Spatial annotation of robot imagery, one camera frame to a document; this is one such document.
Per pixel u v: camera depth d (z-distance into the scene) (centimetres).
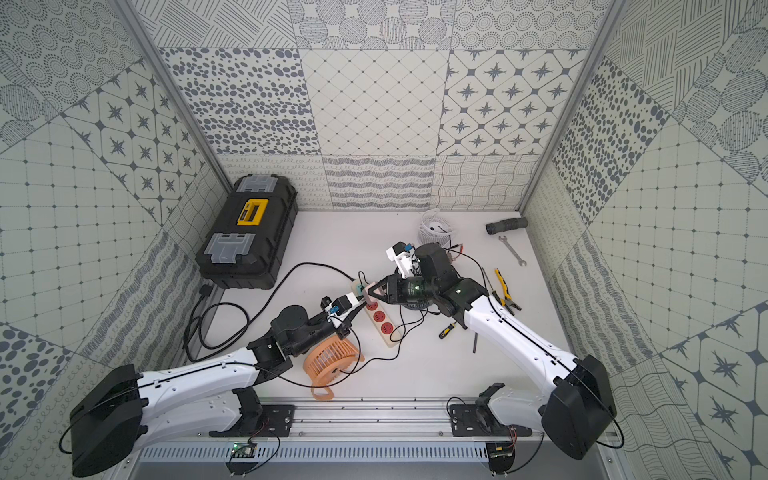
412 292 64
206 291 101
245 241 88
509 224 115
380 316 90
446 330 89
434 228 107
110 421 41
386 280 67
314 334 64
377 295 70
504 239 112
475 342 88
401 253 69
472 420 73
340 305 60
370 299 70
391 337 85
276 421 73
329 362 71
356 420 76
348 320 67
